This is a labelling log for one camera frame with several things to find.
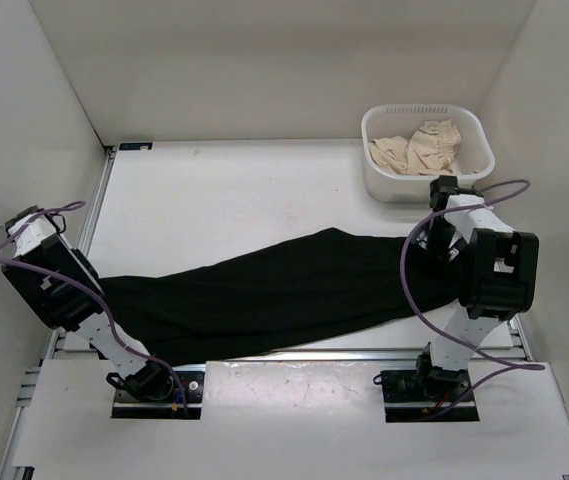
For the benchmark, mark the white plastic laundry basket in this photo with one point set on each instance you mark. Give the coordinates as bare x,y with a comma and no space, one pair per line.
474,160

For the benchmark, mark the dark label sticker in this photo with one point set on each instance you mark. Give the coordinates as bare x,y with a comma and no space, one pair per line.
135,146

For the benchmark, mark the black trousers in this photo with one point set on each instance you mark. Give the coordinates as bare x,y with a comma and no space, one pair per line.
300,291

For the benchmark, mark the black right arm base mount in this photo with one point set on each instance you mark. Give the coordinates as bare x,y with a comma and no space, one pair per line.
406,400

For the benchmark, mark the aluminium table edge rail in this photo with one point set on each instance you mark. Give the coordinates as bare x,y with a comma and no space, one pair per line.
513,354

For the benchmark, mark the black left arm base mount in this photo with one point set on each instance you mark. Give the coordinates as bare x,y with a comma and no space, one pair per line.
174,392

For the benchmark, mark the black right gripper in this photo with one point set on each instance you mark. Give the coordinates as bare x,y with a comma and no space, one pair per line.
439,251

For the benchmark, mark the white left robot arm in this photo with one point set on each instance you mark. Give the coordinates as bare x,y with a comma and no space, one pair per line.
61,287

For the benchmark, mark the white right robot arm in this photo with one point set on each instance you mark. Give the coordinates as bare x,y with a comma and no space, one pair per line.
494,269

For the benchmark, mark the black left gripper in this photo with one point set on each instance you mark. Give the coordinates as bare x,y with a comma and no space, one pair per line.
86,263

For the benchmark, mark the beige trousers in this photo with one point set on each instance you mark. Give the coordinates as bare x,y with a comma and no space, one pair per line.
431,150

